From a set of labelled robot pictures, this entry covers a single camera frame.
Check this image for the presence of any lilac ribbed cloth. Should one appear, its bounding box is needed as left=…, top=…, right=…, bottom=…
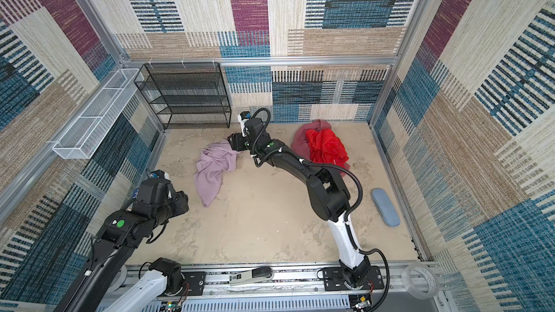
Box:
left=193, top=141, right=238, bottom=207

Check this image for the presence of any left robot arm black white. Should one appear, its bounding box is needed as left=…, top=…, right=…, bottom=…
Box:
left=55, top=170, right=189, bottom=311

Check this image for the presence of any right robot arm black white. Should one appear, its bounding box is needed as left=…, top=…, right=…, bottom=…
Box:
left=228, top=111, right=371, bottom=289

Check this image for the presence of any mauve pink cloth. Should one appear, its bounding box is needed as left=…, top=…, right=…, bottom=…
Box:
left=291, top=120, right=332, bottom=160

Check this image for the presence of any red fuzzy cloth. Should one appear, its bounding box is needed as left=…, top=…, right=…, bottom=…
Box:
left=306, top=129, right=350, bottom=169

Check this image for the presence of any blue glasses case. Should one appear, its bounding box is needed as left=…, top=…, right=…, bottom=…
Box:
left=371, top=188, right=400, bottom=228

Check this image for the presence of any clear tape roll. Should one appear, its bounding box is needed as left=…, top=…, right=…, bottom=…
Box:
left=401, top=263, right=440, bottom=300

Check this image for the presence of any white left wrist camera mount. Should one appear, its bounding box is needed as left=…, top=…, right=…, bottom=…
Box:
left=147, top=170, right=170, bottom=180

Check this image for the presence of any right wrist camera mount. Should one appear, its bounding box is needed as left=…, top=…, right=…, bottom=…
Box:
left=237, top=111, right=251, bottom=124

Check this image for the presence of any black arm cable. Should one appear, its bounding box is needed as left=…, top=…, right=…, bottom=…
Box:
left=249, top=107, right=391, bottom=312

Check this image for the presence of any black wire mesh shelf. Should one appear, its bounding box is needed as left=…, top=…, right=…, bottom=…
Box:
left=134, top=62, right=232, bottom=130

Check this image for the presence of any white wire mesh basket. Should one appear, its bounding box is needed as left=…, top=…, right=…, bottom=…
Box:
left=52, top=69, right=139, bottom=160

